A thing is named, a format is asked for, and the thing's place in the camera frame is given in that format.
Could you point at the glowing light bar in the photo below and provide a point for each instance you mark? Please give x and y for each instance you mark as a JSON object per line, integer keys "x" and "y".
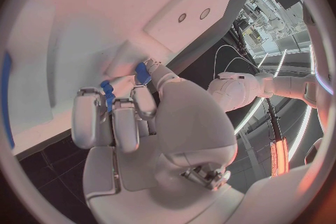
{"x": 279, "y": 156}

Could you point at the white task board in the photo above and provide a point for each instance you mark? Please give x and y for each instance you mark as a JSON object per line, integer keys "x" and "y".
{"x": 105, "y": 7}

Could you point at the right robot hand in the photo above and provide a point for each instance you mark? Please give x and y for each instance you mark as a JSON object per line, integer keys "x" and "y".
{"x": 189, "y": 123}

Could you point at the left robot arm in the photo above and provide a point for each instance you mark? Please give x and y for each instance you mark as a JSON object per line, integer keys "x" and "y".
{"x": 236, "y": 91}

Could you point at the blue long peg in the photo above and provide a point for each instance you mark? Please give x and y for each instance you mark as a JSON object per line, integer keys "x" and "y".
{"x": 142, "y": 72}

